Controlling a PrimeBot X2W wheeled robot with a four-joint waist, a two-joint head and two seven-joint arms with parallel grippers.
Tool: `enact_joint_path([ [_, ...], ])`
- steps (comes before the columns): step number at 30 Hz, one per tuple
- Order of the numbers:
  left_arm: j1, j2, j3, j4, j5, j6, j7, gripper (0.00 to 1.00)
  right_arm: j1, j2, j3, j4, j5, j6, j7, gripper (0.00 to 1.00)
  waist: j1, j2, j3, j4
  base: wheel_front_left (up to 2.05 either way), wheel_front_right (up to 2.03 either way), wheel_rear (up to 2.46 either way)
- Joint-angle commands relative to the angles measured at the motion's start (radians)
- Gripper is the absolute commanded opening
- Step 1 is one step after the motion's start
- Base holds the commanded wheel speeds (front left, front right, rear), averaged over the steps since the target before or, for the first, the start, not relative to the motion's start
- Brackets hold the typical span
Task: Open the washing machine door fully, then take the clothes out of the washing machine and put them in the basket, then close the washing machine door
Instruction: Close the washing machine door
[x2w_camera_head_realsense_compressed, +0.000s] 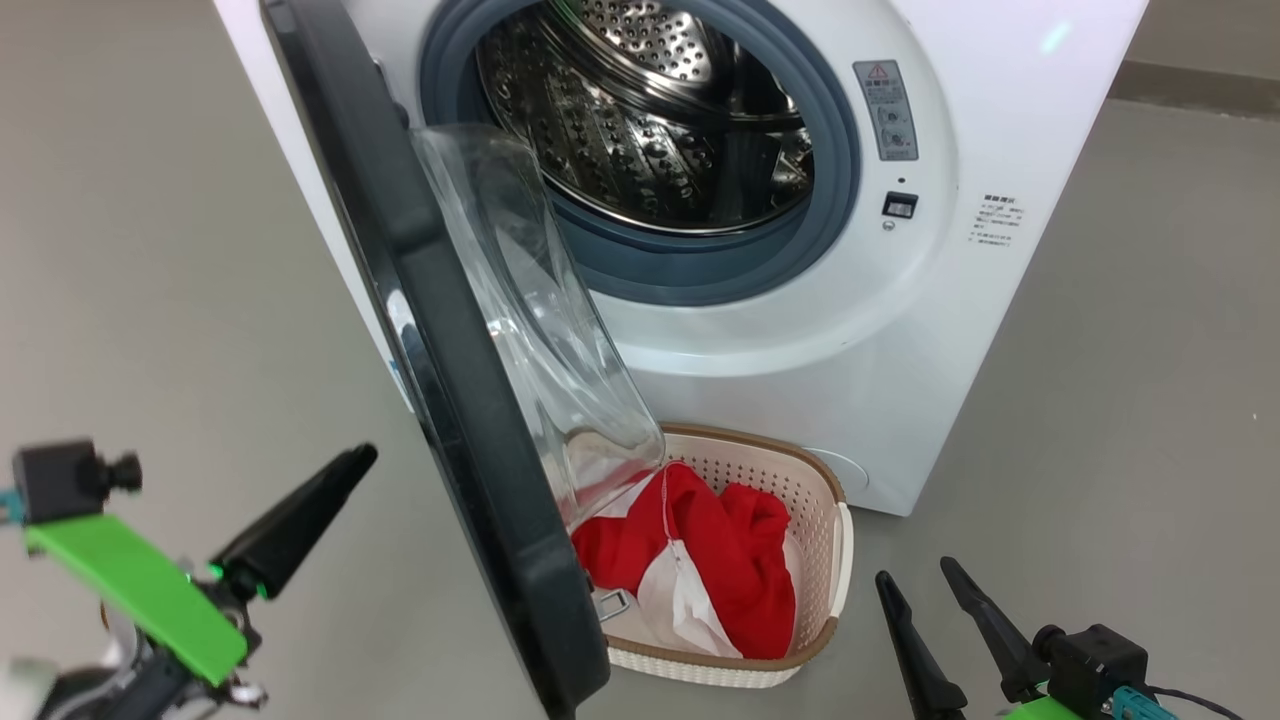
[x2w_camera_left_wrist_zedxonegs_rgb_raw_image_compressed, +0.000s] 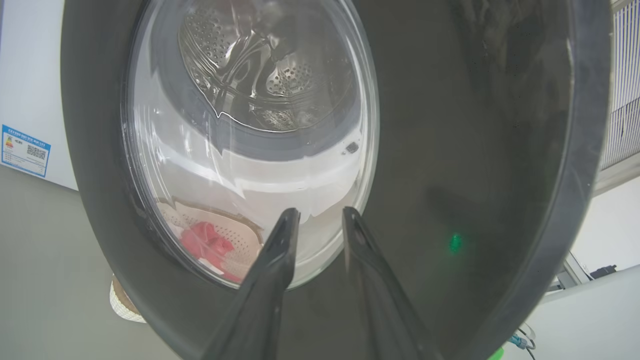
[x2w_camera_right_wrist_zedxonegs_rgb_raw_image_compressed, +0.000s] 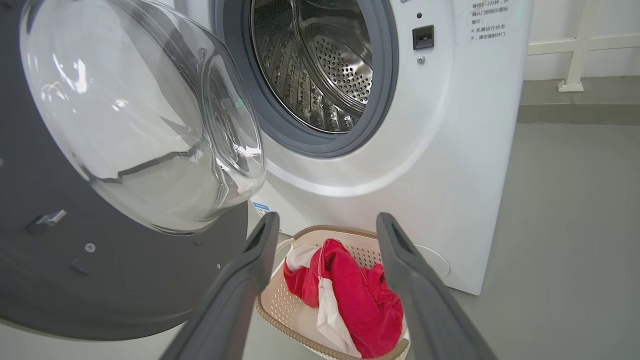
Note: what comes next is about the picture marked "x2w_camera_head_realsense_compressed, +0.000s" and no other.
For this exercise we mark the red and white garment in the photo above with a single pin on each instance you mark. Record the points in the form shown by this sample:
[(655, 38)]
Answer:
[(740, 570)]

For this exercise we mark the black door latch socket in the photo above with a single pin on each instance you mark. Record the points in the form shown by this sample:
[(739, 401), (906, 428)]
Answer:
[(900, 205)]

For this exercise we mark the grey wall baseboard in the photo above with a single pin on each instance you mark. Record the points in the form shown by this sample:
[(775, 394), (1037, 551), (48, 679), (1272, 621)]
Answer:
[(1200, 92)]

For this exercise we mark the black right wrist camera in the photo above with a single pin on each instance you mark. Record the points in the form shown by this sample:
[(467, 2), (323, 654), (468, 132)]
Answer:
[(1095, 665)]

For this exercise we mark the black round glass washer door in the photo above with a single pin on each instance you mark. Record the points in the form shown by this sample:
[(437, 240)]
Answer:
[(450, 350)]

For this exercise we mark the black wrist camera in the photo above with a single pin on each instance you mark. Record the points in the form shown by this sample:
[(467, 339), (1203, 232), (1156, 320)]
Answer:
[(1095, 665), (60, 480)]

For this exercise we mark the round white filter cover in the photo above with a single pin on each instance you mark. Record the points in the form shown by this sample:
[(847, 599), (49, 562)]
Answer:
[(845, 470)]

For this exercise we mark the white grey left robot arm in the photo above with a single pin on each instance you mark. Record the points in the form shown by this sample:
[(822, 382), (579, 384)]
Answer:
[(140, 695)]

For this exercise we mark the cream perforated laundry basket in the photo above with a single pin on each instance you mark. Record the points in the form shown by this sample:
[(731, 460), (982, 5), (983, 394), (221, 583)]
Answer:
[(815, 520)]

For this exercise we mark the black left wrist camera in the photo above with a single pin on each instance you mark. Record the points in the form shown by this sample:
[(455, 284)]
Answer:
[(60, 480)]

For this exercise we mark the grey warning sticker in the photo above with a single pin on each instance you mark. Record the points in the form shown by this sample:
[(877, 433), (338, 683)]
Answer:
[(886, 110)]

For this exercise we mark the stainless steel washing machine drum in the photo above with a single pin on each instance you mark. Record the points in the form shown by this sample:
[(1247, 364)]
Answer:
[(650, 130)]

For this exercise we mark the white front-load washing machine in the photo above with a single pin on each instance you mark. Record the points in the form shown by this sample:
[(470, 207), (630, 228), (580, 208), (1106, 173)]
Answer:
[(1000, 90)]

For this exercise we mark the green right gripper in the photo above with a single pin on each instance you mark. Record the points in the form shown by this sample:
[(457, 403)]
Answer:
[(1040, 710)]

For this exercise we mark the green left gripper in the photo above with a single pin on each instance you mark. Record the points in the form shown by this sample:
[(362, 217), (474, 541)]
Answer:
[(140, 590)]

